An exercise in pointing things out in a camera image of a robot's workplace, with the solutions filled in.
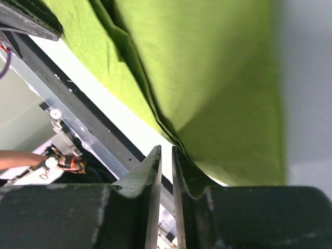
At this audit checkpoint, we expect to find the person forearm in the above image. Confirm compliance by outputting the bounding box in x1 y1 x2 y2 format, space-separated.
0 150 47 170

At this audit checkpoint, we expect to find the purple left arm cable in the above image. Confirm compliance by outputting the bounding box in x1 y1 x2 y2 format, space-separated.
0 50 12 80

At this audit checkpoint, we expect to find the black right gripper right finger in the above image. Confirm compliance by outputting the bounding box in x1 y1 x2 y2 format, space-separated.
172 147 331 248

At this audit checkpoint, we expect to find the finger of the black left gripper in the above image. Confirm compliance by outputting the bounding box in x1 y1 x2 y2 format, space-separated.
1 0 63 41

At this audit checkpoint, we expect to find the green paper napkin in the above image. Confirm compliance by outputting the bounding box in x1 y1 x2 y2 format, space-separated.
46 1 286 186

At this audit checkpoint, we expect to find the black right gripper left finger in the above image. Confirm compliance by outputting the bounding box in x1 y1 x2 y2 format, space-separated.
1 146 161 248

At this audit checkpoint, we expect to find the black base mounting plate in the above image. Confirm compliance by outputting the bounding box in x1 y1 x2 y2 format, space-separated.
5 31 174 195

